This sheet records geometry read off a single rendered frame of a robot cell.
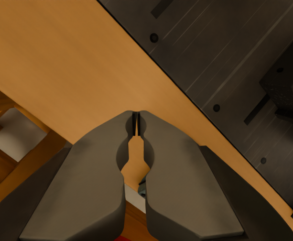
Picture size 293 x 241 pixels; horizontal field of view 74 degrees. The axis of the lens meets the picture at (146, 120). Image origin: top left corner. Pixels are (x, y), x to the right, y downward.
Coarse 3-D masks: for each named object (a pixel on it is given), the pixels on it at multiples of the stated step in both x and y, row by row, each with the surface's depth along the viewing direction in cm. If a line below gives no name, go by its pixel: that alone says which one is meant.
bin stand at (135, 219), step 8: (128, 208) 39; (136, 208) 43; (128, 216) 37; (136, 216) 39; (144, 216) 42; (128, 224) 37; (136, 224) 38; (144, 224) 39; (128, 232) 37; (136, 232) 38; (144, 232) 38; (136, 240) 38; (144, 240) 39; (152, 240) 39
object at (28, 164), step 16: (0, 96) 61; (0, 112) 78; (0, 128) 96; (48, 128) 83; (48, 144) 60; (64, 144) 71; (0, 160) 39; (32, 160) 46; (0, 176) 36; (16, 176) 37; (0, 192) 31
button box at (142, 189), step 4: (148, 172) 25; (144, 176) 25; (144, 180) 25; (140, 184) 25; (144, 184) 24; (140, 188) 24; (144, 188) 24; (140, 192) 24; (144, 192) 24; (144, 196) 24
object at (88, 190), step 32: (96, 128) 10; (128, 128) 11; (64, 160) 8; (96, 160) 8; (128, 160) 10; (64, 192) 6; (96, 192) 6; (32, 224) 6; (64, 224) 6; (96, 224) 6
